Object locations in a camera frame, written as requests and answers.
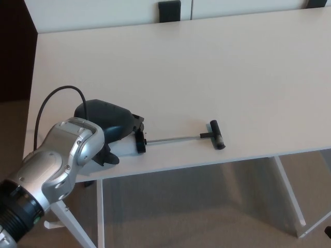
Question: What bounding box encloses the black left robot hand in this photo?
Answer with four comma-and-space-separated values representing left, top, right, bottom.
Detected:
73, 99, 145, 166

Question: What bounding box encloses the white air pump black handle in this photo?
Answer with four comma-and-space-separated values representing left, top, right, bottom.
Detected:
110, 119, 226, 158

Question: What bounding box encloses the white desk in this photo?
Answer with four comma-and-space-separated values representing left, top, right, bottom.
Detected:
22, 7, 331, 248

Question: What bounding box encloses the white cabinet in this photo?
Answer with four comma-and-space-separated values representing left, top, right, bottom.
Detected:
24, 0, 331, 34

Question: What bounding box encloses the dark brown panel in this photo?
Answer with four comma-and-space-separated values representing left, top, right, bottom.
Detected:
0, 0, 39, 103

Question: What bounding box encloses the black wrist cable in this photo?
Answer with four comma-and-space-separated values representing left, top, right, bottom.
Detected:
33, 86, 88, 150

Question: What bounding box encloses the black cabinet handle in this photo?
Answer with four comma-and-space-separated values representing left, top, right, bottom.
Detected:
306, 0, 328, 9
158, 1, 181, 23

